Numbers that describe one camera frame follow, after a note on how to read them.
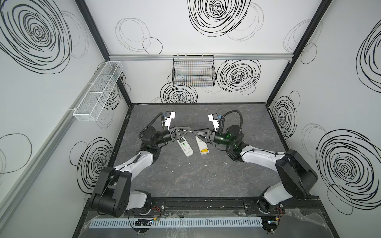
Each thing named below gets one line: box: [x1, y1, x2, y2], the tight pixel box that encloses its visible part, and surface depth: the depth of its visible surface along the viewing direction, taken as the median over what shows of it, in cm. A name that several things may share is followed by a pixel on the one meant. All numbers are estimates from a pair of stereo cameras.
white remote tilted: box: [176, 136, 194, 157], surface depth 96 cm
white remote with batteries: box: [195, 135, 210, 156], surface depth 95 cm
